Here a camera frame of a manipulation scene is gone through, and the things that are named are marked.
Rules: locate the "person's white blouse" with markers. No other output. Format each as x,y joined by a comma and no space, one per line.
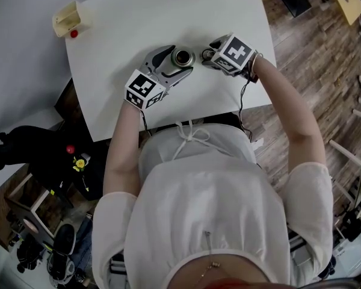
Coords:
213,209

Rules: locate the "beige container with red knob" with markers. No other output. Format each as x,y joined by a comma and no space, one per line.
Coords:
69,18

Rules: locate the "red ball charm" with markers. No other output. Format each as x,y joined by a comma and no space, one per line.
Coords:
70,149

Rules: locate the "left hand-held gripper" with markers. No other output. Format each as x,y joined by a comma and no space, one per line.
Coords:
144,89

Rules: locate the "person's left forearm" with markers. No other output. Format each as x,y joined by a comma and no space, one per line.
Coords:
123,137

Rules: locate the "yellow flower charm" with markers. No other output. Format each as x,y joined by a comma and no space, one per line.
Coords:
79,164

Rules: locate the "rose gold bangle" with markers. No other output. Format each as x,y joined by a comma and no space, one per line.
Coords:
254,64

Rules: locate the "person's bare neck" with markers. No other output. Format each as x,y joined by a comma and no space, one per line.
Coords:
243,269

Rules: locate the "black bag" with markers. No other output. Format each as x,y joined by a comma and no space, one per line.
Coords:
54,176

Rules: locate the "black backpack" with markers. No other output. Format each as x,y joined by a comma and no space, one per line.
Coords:
28,256

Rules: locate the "person's right forearm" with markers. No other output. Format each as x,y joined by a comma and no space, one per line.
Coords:
282,95

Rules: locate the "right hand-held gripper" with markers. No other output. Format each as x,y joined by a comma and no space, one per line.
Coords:
236,53

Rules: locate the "yellow table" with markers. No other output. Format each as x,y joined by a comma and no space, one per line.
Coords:
352,11

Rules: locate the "small round metal jar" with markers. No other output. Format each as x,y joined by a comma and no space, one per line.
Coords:
183,57

